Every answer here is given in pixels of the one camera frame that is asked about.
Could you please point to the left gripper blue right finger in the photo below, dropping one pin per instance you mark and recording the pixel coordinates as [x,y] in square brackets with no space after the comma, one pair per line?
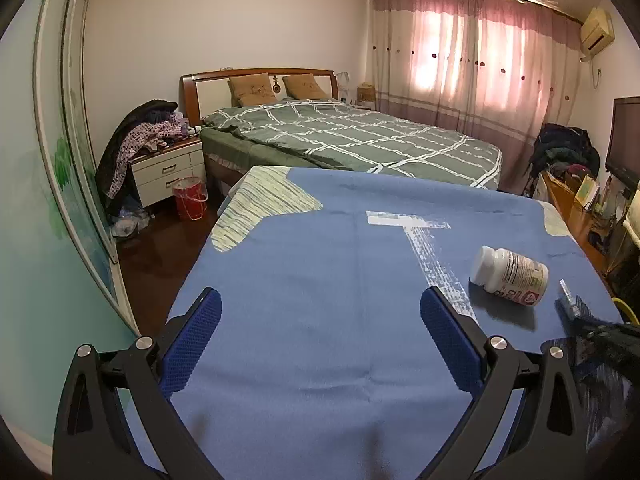
[458,338]

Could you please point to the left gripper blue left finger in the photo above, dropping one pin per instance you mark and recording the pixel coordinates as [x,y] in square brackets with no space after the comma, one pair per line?
[184,339]

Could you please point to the clear plastic wrapper strip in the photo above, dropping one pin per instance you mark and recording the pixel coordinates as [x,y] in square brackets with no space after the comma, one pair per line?
[436,271]

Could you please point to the white pill bottle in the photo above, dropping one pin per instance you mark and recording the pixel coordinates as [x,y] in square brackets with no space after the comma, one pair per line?
[510,276]

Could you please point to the wooden tv cabinet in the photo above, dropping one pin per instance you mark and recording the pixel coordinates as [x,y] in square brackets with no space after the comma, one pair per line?
[579,221]

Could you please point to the sliding wardrobe door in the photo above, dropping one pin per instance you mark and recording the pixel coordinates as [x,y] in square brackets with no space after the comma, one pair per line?
[61,284]

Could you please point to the blue cloth with star patches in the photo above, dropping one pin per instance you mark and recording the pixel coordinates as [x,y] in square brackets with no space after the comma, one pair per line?
[321,367]

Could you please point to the red plastic bucket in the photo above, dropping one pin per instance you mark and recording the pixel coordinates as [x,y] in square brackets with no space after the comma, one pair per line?
[191,196]

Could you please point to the black television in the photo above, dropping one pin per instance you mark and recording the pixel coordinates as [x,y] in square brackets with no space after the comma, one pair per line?
[623,158]

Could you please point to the pile of dark clothes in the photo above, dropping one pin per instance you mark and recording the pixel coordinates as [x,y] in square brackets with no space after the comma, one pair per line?
[557,143]

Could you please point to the white bedside drawer cabinet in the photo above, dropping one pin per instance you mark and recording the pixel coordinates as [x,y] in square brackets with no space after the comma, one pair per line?
[156,174]

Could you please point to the clothes heap on nightstand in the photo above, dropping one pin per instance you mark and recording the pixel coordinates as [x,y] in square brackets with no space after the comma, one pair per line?
[150,126]

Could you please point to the wooden bed with headboard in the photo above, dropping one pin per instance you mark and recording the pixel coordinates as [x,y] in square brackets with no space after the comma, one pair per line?
[226,157]

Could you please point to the green plaid duvet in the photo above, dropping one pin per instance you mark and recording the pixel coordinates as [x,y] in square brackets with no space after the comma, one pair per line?
[334,135]

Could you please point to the pink window curtain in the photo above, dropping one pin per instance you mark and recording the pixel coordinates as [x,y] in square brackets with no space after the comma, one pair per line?
[496,70]

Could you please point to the brown pillow left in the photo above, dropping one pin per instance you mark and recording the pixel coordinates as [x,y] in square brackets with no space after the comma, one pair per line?
[252,90]

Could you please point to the brown pillow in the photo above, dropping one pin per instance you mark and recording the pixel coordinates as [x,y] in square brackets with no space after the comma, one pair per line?
[304,87]
[252,90]

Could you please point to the brown pillow right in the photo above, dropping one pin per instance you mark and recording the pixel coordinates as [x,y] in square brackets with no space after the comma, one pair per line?
[304,87]

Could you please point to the wall air conditioner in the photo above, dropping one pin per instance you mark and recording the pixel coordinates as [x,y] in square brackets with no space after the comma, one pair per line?
[597,32]

